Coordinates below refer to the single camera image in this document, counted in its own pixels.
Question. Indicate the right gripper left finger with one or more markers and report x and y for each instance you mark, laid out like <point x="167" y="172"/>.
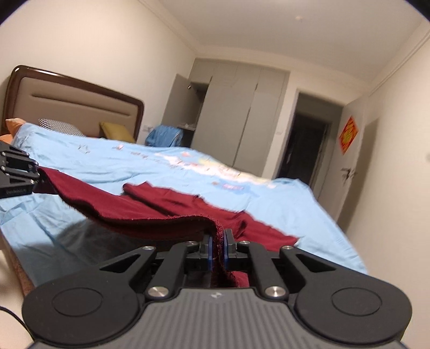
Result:
<point x="186" y="265"/>

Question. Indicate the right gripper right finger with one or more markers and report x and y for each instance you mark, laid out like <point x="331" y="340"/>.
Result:
<point x="254" y="260"/>

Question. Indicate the dark red garment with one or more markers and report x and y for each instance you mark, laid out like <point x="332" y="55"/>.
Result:
<point x="163" y="217"/>

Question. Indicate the blue clothes pile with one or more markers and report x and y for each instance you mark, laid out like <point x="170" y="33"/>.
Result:
<point x="163" y="136"/>

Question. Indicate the orange pillow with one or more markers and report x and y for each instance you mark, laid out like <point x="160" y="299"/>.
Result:
<point x="12" y="127"/>

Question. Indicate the light blue bed quilt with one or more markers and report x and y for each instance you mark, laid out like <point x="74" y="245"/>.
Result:
<point x="50" y="239"/>

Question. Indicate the brown padded headboard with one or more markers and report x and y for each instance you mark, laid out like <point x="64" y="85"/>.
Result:
<point x="34" y="93"/>

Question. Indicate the yellow pillow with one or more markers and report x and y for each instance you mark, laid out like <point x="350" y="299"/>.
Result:
<point x="115" y="131"/>

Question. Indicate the white room door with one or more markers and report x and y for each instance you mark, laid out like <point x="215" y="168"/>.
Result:
<point x="337" y="198"/>

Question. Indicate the grey wardrobe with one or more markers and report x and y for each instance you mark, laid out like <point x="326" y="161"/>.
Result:
<point x="228" y="110"/>

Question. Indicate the red door decoration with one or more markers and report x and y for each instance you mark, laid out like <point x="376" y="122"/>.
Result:
<point x="348" y="134"/>

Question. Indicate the black door handle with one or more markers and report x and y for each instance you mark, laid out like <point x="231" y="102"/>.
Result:
<point x="348" y="173"/>

